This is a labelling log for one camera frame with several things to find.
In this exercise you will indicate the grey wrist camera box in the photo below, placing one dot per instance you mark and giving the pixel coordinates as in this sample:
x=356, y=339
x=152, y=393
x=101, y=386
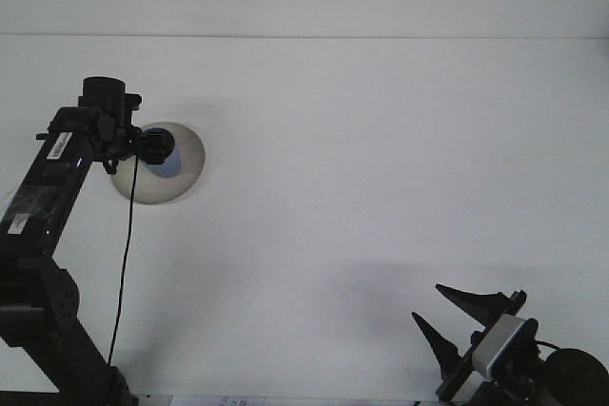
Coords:
x=499, y=346

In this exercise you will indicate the pale round plate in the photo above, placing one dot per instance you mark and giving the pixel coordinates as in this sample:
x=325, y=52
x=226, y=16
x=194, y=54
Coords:
x=162, y=189

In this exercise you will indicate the pale blue cup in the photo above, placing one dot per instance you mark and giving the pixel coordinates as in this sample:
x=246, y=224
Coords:
x=173, y=166

